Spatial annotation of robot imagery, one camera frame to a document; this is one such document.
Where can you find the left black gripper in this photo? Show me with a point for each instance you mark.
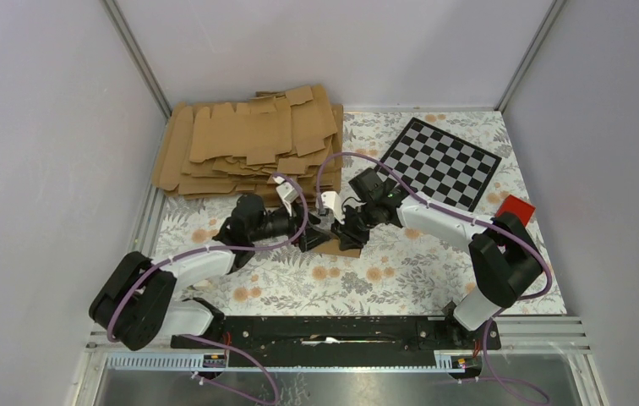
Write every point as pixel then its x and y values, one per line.
pixel 311 238

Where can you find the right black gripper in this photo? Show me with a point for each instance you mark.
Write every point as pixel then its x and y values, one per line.
pixel 350 239

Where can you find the brown cardboard box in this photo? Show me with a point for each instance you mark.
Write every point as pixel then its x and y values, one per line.
pixel 334 246

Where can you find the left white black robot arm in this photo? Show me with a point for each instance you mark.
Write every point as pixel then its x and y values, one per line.
pixel 137 303

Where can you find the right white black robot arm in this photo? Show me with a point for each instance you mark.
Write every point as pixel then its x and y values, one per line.
pixel 505 260

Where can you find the red box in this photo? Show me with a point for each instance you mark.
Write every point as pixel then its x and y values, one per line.
pixel 518 207

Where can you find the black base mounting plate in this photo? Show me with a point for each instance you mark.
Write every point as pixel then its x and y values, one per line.
pixel 355 337

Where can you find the black white checkerboard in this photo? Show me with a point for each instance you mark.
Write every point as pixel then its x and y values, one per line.
pixel 441 165

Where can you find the stack of flat cardboard boxes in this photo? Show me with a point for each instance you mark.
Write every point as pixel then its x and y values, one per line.
pixel 229 148

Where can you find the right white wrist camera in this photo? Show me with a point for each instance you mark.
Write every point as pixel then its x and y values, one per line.
pixel 330 202

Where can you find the slotted grey cable duct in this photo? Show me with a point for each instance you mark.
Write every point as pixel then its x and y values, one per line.
pixel 430 362

